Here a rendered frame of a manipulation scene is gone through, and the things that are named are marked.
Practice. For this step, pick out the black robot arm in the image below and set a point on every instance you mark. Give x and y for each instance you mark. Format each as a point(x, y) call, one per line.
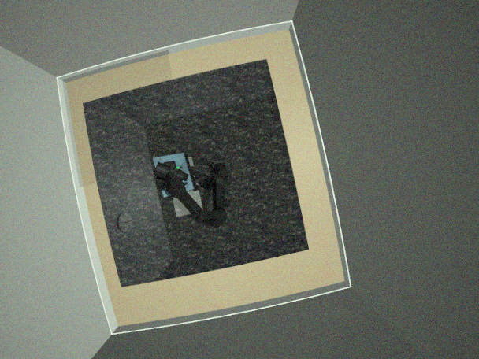
point(172, 180)

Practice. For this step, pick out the blue-grey switch panel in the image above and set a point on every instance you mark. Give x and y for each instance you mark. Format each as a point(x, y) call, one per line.
point(180, 164)

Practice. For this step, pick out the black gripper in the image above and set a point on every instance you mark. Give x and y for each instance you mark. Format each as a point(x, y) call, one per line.
point(170, 163)

